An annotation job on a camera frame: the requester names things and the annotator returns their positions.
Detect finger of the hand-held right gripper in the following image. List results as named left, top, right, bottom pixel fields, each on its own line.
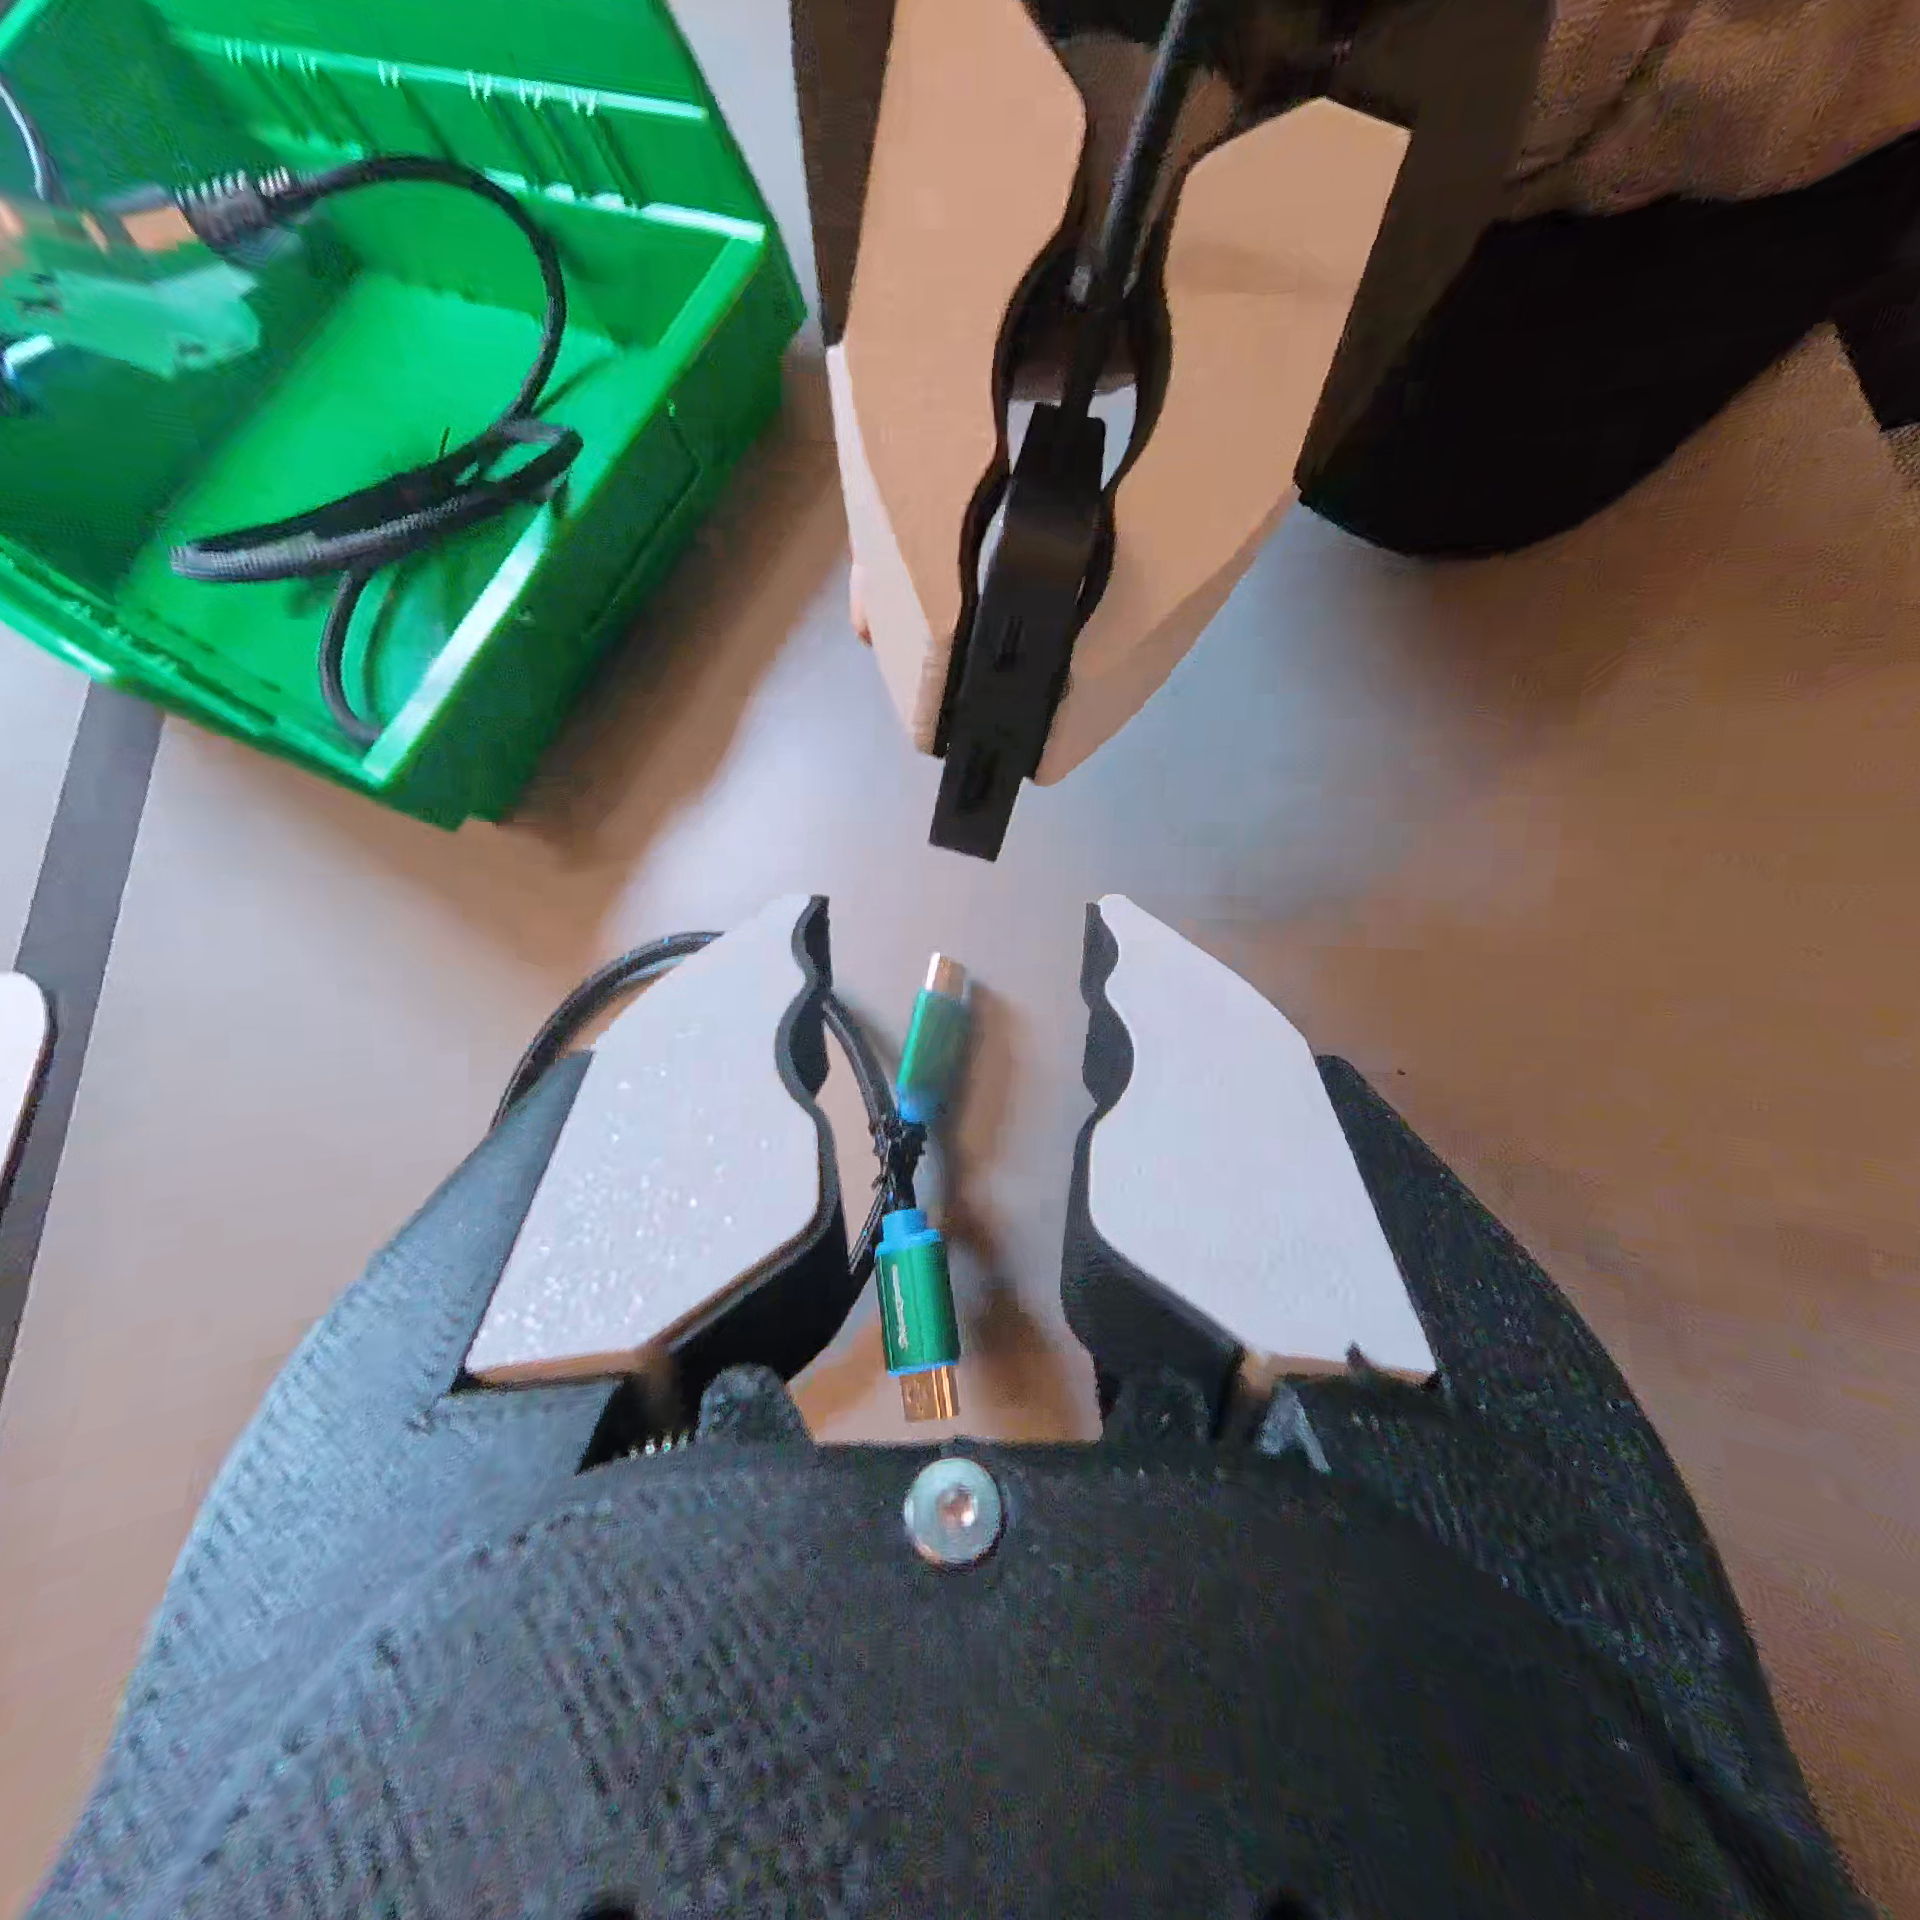
left=821, top=0, right=1087, bottom=759
left=1030, top=107, right=1415, bottom=790

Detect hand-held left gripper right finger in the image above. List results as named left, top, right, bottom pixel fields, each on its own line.
left=1060, top=893, right=1438, bottom=1390

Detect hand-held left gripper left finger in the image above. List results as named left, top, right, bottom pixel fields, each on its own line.
left=462, top=893, right=856, bottom=1390

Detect thin black cable green plugs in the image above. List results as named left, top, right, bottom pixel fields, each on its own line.
left=492, top=928, right=975, bottom=1426

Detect black adapter with thin cable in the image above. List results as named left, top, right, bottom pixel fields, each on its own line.
left=927, top=0, right=1203, bottom=865

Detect green plastic bin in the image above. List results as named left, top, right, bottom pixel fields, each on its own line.
left=0, top=0, right=811, bottom=831

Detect black hdmi switch with cable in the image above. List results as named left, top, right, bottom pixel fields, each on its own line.
left=0, top=156, right=588, bottom=587

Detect black mesh wrist rest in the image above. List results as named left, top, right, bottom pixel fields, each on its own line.
left=1298, top=143, right=1920, bottom=563

